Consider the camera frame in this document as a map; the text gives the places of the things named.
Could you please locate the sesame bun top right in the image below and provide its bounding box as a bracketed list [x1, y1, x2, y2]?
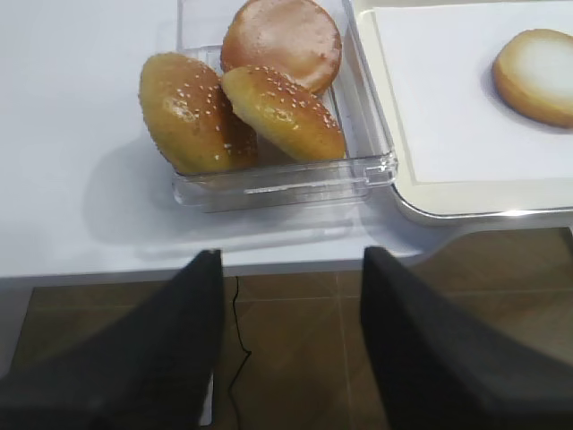
[221, 65, 346, 162]

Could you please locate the white serving tray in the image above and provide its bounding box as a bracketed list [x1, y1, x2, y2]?
[365, 1, 572, 222]

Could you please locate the sesame bun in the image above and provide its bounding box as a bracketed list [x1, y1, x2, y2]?
[139, 52, 258, 175]
[221, 65, 346, 162]

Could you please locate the thin black cable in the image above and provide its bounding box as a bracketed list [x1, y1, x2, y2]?
[227, 275, 252, 430]

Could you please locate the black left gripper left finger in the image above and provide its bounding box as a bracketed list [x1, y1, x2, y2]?
[1, 250, 224, 429]

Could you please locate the clear plastic bun container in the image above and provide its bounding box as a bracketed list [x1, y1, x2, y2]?
[172, 1, 398, 212]

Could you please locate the sesame bun top left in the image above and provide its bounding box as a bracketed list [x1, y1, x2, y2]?
[139, 52, 258, 175]

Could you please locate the bun bottom on tray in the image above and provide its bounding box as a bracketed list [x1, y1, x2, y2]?
[492, 29, 572, 129]

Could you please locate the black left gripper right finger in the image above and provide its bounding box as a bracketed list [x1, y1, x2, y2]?
[360, 247, 572, 429]

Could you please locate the white paper sheet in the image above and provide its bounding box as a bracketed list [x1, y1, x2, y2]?
[374, 1, 572, 182]

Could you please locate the smooth brown bun bottom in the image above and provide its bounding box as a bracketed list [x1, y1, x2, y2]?
[220, 0, 342, 94]

